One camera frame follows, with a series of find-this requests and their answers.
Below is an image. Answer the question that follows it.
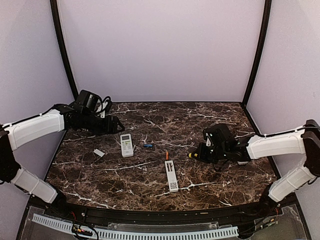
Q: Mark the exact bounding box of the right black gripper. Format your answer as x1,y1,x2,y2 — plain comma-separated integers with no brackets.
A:
192,141,229,164

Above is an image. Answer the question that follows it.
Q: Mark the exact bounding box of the yellow handled screwdriver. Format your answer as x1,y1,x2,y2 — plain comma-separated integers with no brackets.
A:
188,152,198,159

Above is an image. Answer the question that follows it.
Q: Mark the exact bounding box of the white TCL air-conditioner remote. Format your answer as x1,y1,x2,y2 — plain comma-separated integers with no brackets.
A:
120,133,134,158

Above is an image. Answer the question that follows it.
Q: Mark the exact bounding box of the slim white remote control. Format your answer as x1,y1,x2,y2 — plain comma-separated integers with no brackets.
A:
165,160,179,193

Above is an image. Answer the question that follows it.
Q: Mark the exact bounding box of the white battery cover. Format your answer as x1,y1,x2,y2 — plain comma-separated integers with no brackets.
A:
93,149,105,158

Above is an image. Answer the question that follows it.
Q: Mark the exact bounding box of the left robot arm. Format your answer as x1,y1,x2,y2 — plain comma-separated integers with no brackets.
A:
0,90,125,218

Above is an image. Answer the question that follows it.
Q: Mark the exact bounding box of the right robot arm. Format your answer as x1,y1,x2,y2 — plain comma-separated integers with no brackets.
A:
188,119,320,217

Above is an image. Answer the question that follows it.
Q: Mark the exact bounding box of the white remote at right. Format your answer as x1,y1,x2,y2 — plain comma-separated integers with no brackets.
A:
237,161,249,166

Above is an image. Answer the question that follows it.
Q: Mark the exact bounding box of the orange blue battery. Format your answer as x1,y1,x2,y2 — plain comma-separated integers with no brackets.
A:
143,144,154,148
165,150,169,161

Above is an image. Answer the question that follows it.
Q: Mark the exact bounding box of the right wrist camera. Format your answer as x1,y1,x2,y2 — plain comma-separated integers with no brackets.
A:
202,129,214,147

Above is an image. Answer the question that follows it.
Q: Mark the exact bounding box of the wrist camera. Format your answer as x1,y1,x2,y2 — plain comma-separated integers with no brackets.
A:
94,96,113,118
202,129,214,147

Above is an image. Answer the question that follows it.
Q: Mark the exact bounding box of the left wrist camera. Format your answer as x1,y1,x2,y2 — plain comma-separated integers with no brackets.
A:
94,96,113,118

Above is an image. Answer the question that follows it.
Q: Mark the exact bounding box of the white slotted cable duct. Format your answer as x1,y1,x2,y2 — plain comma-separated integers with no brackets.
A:
32,213,239,240

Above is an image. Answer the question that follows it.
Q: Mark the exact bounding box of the black front rail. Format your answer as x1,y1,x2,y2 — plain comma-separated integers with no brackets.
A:
33,198,276,226

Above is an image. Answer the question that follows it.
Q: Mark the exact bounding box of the left black frame post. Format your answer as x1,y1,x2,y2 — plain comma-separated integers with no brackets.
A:
49,0,79,100

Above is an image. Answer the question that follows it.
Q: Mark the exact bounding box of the black frame post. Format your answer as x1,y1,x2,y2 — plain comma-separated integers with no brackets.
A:
49,0,79,100
241,0,272,109

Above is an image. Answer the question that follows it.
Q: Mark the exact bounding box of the right black frame post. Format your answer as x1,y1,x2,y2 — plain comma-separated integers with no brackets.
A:
241,0,272,109

